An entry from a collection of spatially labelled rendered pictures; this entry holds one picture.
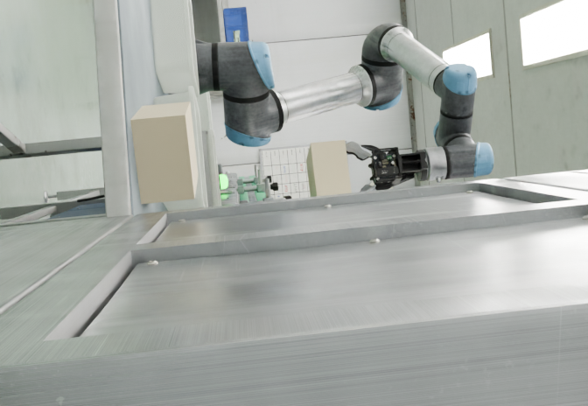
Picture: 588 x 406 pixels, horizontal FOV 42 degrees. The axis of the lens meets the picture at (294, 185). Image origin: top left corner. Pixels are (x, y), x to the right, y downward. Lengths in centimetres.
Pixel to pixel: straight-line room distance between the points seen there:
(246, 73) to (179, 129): 78
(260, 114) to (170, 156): 84
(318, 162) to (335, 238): 101
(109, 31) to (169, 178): 22
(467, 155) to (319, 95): 47
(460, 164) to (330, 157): 29
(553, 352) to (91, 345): 20
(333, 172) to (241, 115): 35
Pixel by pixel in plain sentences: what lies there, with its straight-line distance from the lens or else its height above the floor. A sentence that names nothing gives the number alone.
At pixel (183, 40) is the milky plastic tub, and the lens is 152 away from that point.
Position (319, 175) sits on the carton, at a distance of 165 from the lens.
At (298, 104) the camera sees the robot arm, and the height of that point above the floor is 106.
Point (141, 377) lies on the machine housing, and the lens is 33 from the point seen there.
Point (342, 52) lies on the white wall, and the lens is 796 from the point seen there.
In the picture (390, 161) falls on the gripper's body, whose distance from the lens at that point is 171.
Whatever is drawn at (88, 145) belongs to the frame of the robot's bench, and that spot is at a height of 40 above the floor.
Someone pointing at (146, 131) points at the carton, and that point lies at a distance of 108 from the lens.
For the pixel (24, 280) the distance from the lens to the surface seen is 57.
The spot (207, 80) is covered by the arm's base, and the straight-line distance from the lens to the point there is 185.
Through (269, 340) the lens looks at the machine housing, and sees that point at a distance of 32.
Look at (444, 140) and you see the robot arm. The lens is 182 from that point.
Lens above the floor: 89
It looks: 4 degrees up
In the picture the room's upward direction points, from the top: 84 degrees clockwise
